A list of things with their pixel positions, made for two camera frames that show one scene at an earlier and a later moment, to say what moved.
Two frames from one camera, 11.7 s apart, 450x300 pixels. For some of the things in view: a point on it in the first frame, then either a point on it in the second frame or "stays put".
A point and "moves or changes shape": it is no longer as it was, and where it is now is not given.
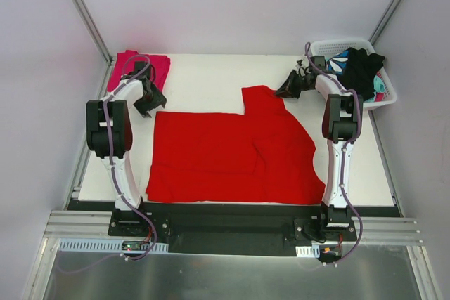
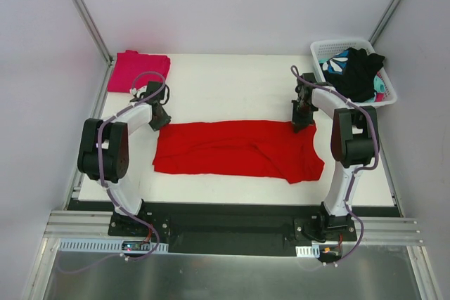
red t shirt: (263, 155) moves or changes shape
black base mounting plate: (239, 226) stays put
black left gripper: (151, 100) -> (159, 120)
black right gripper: (295, 83) -> (302, 119)
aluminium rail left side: (79, 224) stays put
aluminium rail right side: (387, 231) stays put
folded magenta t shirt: (124, 63) stays put
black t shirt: (359, 70) stays put
